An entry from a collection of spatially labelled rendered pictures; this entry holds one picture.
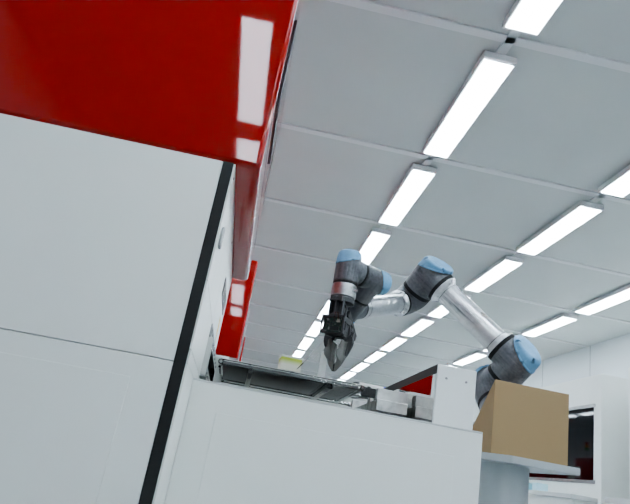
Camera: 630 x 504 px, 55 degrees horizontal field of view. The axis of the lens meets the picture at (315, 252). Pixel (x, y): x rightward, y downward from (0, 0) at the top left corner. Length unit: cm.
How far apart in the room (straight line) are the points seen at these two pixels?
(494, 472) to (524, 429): 15
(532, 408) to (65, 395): 136
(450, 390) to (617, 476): 493
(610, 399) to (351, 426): 517
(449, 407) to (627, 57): 229
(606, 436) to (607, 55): 387
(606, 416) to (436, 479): 502
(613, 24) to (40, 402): 276
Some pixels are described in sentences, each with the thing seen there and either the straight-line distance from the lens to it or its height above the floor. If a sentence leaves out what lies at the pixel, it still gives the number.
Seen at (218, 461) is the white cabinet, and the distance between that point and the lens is 128.
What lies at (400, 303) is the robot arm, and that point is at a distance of 215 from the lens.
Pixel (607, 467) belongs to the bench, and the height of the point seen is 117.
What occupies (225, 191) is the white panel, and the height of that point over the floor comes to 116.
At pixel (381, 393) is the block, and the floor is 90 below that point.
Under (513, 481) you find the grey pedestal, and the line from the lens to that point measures 198.
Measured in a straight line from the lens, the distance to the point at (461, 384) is 145.
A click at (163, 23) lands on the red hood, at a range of 140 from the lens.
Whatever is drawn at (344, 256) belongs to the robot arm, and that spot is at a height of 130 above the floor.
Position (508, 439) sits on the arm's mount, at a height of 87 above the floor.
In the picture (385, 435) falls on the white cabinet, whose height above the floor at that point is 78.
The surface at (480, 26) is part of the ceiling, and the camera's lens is 312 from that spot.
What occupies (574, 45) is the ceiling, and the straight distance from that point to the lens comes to 325.
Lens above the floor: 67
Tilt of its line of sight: 20 degrees up
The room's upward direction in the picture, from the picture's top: 10 degrees clockwise
